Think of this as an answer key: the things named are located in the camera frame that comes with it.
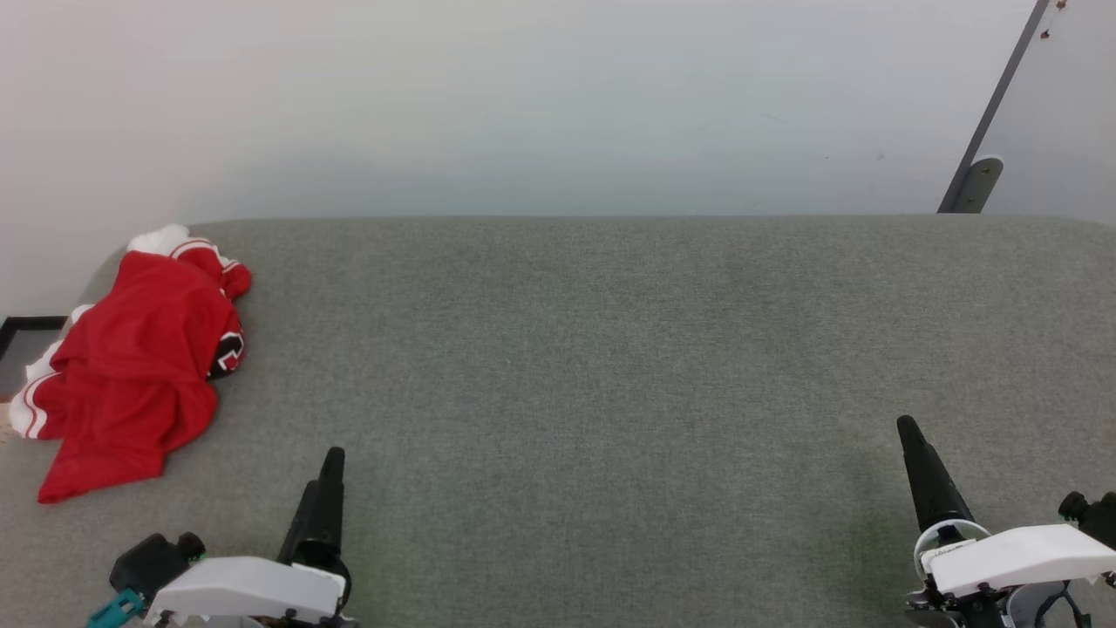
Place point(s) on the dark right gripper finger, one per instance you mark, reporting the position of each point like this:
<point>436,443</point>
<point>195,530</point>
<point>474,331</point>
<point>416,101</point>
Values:
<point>931,480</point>

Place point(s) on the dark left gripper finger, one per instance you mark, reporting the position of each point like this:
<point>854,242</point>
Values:
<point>330,506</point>
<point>299,523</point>

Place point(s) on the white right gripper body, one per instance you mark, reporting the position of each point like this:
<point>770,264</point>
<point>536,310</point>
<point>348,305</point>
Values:
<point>1011,558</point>

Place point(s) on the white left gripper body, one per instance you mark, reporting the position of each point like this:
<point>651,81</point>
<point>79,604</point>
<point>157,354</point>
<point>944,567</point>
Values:
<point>235,589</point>

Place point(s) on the red and white jersey shirt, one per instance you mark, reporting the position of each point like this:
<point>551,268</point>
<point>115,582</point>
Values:
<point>131,366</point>

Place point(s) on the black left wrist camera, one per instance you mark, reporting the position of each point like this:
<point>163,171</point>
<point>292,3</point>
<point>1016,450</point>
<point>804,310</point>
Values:
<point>153,563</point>

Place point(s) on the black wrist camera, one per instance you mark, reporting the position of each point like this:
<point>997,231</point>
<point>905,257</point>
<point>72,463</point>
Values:
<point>1090,515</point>
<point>153,563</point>

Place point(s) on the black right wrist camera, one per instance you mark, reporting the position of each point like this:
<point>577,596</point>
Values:
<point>1090,515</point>

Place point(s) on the black floor frame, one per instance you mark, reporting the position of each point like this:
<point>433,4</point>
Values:
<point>26,327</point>

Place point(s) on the grey metal wall bar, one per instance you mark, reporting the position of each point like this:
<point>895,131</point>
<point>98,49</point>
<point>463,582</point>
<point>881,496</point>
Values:
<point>994,96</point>

